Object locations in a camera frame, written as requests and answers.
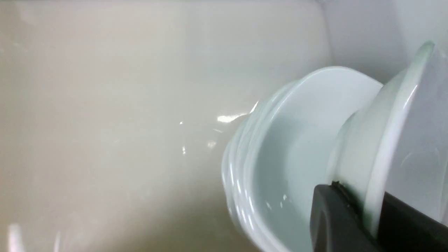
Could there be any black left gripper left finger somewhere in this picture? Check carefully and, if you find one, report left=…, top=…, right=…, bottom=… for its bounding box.
left=309, top=185, right=383, bottom=252

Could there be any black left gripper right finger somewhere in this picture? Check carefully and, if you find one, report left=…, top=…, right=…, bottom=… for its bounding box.
left=377, top=192, right=448, bottom=252

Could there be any white side dish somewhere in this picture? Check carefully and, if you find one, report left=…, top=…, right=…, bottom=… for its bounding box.
left=327, top=41, right=448, bottom=237

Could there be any stack of white dishes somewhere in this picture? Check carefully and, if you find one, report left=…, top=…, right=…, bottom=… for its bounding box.
left=221, top=66, right=383, bottom=252

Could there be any white plastic tub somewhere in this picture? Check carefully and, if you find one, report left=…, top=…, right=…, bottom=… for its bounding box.
left=0, top=0, right=447, bottom=252

